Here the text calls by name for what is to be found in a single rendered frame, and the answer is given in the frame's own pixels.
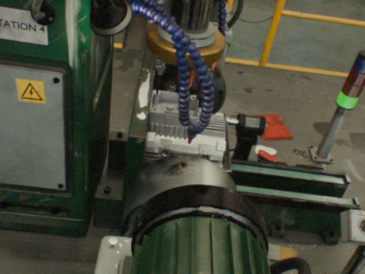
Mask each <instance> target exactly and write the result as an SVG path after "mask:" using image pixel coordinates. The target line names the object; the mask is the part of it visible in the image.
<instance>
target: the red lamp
mask: <svg viewBox="0 0 365 274"><path fill-rule="evenodd" d="M347 81H348V82H349V83H351V84H353V85H356V86H364V85H365V74H364V73H360V72H357V71H356V70H354V69H353V68H351V70H350V72H349V73H348V76H347Z"/></svg>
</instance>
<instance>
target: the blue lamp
mask: <svg viewBox="0 0 365 274"><path fill-rule="evenodd" d="M352 68H353V69H354V70H356V71H357V72H360V73H364V74H365V59H364V58H361V57H360V56H359V54H358V55H357V57H356V59H355V61H354V63H353V65H352Z"/></svg>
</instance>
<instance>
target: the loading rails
mask: <svg viewBox="0 0 365 274"><path fill-rule="evenodd" d="M230 161H231V168H232V173H231V177H232V179H233V181H234V183H235V184H236V187H237V192H238V193H240V194H241V195H244V196H245V197H246V198H249V199H250V200H251V201H252V202H253V203H254V204H255V205H256V206H257V207H258V209H259V210H260V211H261V213H262V215H263V218H264V221H265V227H268V228H269V230H270V236H271V237H279V238H284V237H285V230H291V231H301V232H312V233H317V234H321V235H322V237H323V241H324V243H330V244H335V245H336V244H337V243H338V241H339V239H338V236H342V228H341V227H340V213H341V212H344V211H346V210H348V209H357V210H358V211H360V209H361V207H360V204H359V201H358V198H356V196H354V197H353V199H352V200H350V199H342V196H343V195H344V193H345V191H346V189H347V187H348V185H350V183H351V181H350V179H349V178H348V175H347V173H344V172H334V171H328V170H320V169H314V168H304V167H295V166H286V165H284V164H275V163H266V162H256V161H251V160H241V159H232V158H230Z"/></svg>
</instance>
